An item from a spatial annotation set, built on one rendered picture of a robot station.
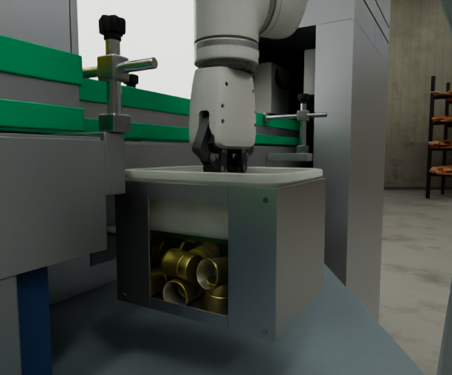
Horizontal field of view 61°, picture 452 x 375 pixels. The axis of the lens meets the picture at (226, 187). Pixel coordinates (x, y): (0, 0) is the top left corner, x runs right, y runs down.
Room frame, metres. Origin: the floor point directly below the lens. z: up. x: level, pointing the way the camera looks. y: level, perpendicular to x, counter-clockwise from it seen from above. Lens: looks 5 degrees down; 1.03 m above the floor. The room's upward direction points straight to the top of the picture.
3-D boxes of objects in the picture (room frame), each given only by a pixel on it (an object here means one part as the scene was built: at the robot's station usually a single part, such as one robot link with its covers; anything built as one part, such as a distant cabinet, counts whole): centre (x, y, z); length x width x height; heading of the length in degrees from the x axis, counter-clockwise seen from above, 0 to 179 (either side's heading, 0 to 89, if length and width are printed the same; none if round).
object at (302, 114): (1.00, -0.18, 1.07); 0.17 x 0.05 x 0.23; 60
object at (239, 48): (0.52, 0.00, 1.16); 0.09 x 0.08 x 0.03; 148
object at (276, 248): (0.51, 0.03, 0.92); 0.27 x 0.17 x 0.15; 60
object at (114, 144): (0.46, 0.16, 1.02); 0.09 x 0.04 x 0.07; 60
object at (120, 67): (0.45, 0.15, 1.12); 0.17 x 0.03 x 0.12; 60
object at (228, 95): (0.51, 0.00, 1.09); 0.10 x 0.07 x 0.11; 148
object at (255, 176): (0.50, 0.00, 0.97); 0.22 x 0.17 x 0.09; 60
